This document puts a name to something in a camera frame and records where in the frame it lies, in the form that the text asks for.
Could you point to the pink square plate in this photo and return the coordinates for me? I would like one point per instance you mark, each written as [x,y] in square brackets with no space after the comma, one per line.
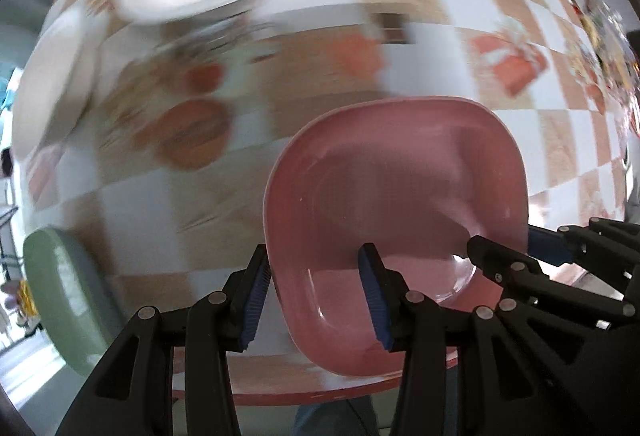
[390,176]

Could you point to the checkered printed tablecloth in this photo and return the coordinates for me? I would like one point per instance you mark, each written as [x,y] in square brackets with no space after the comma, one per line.
[300,116]

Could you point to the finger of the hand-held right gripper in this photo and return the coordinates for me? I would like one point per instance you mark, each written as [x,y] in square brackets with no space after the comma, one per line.
[550,246]
[500,261]

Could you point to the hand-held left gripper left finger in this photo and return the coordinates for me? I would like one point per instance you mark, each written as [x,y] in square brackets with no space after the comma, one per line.
[252,306]

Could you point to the person's leg in jeans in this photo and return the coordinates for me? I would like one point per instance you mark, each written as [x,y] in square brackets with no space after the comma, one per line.
[330,416]

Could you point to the green plate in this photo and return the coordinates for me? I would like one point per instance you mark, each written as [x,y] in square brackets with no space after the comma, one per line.
[65,296]

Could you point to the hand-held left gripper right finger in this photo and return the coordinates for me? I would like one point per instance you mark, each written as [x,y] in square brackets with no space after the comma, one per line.
[375,301]

